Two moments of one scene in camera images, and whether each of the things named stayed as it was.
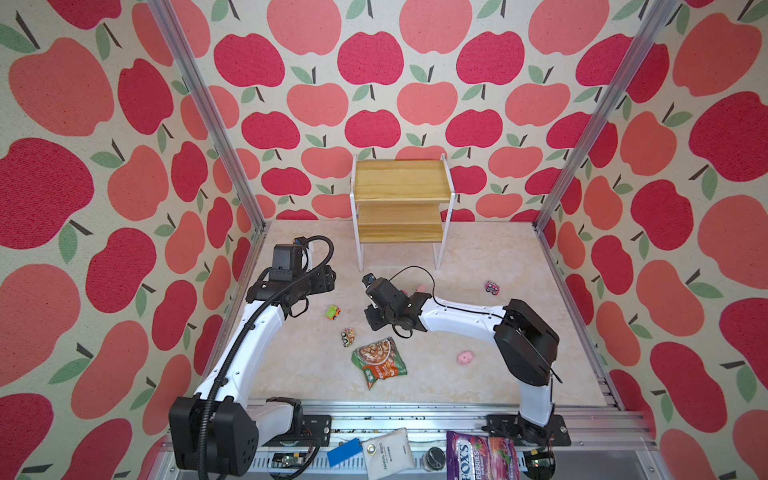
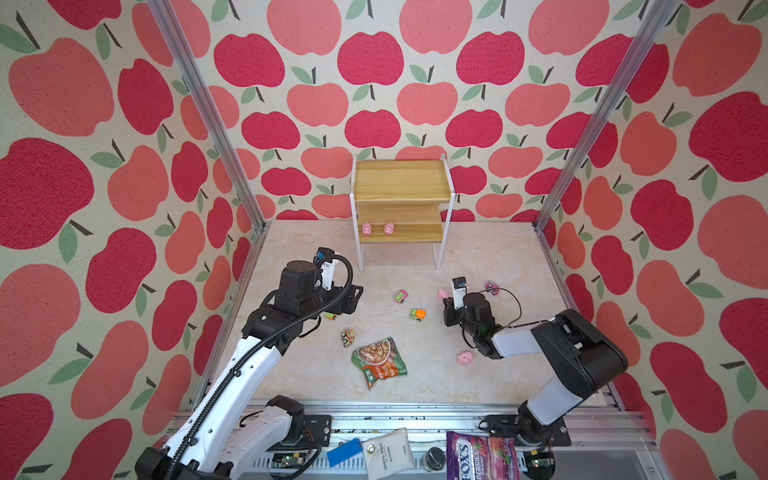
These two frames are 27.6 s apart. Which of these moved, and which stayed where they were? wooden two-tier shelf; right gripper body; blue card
Moved: right gripper body
Stayed: wooden two-tier shelf; blue card
